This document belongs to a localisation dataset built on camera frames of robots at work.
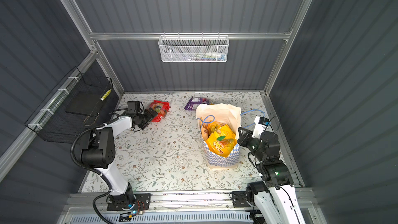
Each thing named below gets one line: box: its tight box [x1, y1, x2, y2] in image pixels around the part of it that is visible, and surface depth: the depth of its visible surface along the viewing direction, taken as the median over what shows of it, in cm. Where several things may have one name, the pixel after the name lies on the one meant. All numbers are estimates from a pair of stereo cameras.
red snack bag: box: [149, 100, 171, 123], surface depth 107 cm
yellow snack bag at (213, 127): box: [206, 120, 226, 137], surface depth 91 cm
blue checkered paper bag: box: [195, 103, 242, 171], surface depth 78 cm
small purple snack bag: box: [183, 95, 210, 111], surface depth 111 cm
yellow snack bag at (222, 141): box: [205, 124, 237, 158], surface depth 77 cm
